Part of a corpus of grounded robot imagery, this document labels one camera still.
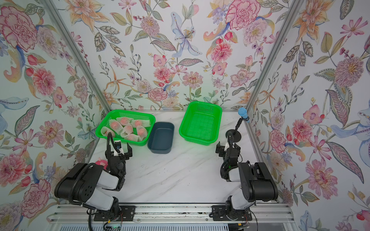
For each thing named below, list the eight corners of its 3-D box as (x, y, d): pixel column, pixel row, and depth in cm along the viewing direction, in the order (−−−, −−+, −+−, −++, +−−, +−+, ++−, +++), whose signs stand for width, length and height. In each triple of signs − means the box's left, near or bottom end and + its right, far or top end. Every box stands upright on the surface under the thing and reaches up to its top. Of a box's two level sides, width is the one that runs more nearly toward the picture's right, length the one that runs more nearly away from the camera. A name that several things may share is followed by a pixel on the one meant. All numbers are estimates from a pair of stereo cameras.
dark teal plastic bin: (148, 153, 99) (146, 147, 92) (153, 128, 113) (151, 121, 106) (172, 153, 99) (172, 147, 92) (174, 128, 113) (173, 121, 106)
